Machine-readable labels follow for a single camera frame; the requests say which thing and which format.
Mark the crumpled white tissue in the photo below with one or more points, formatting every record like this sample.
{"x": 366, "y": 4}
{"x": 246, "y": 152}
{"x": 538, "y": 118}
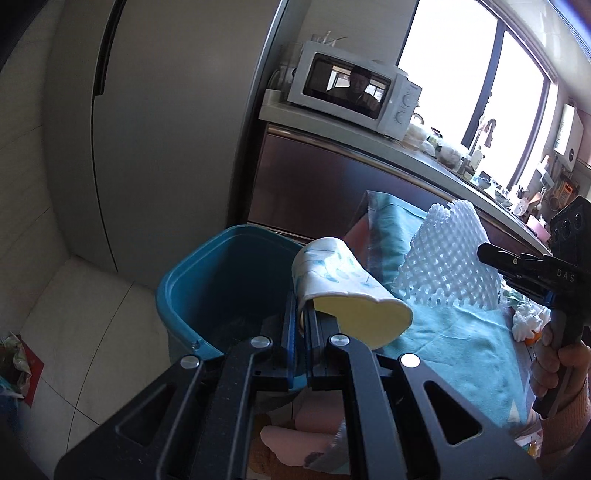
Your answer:
{"x": 528, "y": 321}

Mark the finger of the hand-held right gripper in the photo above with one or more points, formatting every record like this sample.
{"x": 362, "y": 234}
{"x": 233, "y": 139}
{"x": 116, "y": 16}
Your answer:
{"x": 501, "y": 258}

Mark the red paper sheet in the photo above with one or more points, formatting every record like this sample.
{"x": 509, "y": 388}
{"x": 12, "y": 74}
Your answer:
{"x": 36, "y": 378}

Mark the white microwave oven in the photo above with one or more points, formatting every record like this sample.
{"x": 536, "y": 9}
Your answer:
{"x": 355, "y": 87}

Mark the blue plastic trash bin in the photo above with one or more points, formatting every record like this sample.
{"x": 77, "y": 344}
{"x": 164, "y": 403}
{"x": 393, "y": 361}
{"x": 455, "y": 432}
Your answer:
{"x": 217, "y": 281}

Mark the teal and grey tablecloth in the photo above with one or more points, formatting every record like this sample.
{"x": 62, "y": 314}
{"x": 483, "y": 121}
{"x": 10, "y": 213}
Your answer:
{"x": 461, "y": 350}

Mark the grey refrigerator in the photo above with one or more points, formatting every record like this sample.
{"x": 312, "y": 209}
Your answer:
{"x": 175, "y": 138}

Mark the pink cushion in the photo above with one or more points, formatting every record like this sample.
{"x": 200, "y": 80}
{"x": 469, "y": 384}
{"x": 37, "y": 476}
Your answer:
{"x": 295, "y": 438}

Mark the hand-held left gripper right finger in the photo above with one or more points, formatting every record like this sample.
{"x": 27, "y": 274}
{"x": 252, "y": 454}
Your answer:
{"x": 310, "y": 344}

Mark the plastic bag on floor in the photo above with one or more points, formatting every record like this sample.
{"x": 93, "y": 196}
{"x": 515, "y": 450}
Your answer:
{"x": 14, "y": 364}

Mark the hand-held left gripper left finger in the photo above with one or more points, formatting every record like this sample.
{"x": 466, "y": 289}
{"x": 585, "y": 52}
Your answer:
{"x": 289, "y": 334}

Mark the person's right hand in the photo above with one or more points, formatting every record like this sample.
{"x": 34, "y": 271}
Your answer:
{"x": 545, "y": 369}

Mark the kitchen window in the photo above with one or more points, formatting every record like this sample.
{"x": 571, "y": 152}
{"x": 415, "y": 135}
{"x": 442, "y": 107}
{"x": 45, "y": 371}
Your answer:
{"x": 461, "y": 69}

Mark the pink bowl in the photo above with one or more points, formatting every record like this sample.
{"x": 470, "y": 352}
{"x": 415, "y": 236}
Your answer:
{"x": 539, "y": 228}

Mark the white foam fruit net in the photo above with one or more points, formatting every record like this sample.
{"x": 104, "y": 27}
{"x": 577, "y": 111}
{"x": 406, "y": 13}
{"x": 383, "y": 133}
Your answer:
{"x": 450, "y": 258}

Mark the person's right forearm pink sleeve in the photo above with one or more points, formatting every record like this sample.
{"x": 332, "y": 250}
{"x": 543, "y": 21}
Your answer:
{"x": 570, "y": 434}

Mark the kitchen counter with dark cabinets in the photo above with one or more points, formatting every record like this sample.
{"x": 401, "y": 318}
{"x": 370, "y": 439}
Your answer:
{"x": 323, "y": 184}

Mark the crushed white paper cup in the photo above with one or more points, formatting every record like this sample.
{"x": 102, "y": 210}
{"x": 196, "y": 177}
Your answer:
{"x": 337, "y": 281}

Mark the white wall water heater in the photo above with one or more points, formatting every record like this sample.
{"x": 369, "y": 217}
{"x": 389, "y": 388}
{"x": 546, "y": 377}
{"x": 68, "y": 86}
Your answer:
{"x": 569, "y": 136}

